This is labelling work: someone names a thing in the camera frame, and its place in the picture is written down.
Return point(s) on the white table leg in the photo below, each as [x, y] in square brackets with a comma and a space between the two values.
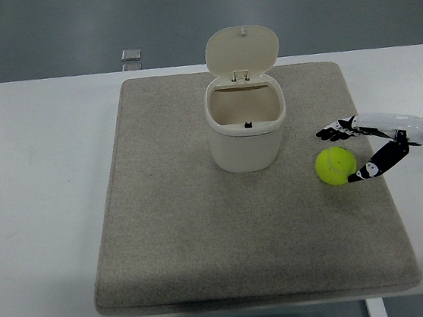
[376, 311]

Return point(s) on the beige fabric mat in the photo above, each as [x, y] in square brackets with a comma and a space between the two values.
[203, 224]

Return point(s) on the cream plastic box with lid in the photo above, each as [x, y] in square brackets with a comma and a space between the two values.
[246, 143]

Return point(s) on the yellow-green tennis ball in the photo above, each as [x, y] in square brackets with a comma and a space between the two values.
[334, 165]

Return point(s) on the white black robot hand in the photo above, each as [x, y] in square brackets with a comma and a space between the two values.
[414, 125]

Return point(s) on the small metal floor plate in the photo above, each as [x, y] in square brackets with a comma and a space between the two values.
[131, 54]
[132, 66]

